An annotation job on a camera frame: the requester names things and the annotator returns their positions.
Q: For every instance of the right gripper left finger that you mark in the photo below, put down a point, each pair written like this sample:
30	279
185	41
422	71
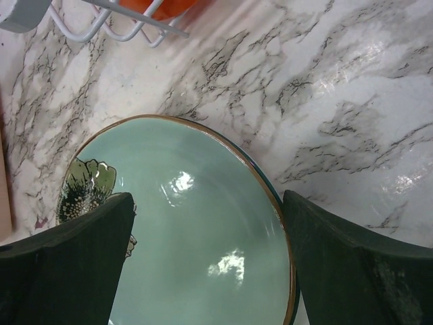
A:
68	274

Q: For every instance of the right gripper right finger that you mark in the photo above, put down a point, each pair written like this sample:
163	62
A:
351	275

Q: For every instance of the light green round plate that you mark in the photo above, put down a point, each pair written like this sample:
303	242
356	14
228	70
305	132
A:
208	244

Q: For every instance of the orange bowl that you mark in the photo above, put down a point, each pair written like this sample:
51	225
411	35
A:
168	9

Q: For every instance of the white bowl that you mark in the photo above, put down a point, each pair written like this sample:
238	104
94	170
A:
22	16

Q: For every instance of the pink translucent storage box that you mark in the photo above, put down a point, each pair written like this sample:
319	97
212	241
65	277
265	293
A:
8	214

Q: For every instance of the white wire dish rack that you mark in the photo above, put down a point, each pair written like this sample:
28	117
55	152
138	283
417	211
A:
117	22

